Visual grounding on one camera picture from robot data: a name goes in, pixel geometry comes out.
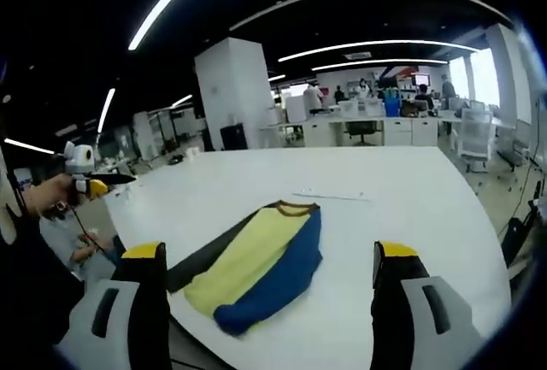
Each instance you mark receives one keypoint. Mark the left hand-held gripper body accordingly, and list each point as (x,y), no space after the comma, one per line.
(79,160)

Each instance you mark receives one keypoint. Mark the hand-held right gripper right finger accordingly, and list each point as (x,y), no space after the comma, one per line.
(410,323)

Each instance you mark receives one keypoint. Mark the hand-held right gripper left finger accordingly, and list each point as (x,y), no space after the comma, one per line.
(119,323)

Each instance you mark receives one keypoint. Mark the thin clear template strip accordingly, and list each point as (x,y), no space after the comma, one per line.
(329,195)

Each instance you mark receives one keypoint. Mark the yellow blue grey garment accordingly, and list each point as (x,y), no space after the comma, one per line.
(256,250)

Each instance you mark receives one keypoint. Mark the person's left hand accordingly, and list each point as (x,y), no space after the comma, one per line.
(57,195)

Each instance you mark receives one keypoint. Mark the person's dark clothing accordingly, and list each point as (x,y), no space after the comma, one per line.
(34,284)

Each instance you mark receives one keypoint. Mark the pale worn chest device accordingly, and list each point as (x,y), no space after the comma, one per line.
(6,224)

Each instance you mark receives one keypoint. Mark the black cabinet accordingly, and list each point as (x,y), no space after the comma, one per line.
(233,137)

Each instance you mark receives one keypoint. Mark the white square pillar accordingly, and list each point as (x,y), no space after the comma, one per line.
(502,71)
(233,88)

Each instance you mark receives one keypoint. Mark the white mesh office chair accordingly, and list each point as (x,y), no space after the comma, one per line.
(475,135)

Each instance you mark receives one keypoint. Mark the black office chair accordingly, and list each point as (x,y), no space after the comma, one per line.
(361,128)

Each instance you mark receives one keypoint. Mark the white desk row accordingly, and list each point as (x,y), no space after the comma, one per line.
(325,130)

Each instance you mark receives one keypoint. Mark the blue container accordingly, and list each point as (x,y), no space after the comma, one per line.
(392,105)

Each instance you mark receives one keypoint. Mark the ceiling air vent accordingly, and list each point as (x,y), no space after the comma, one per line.
(357,55)

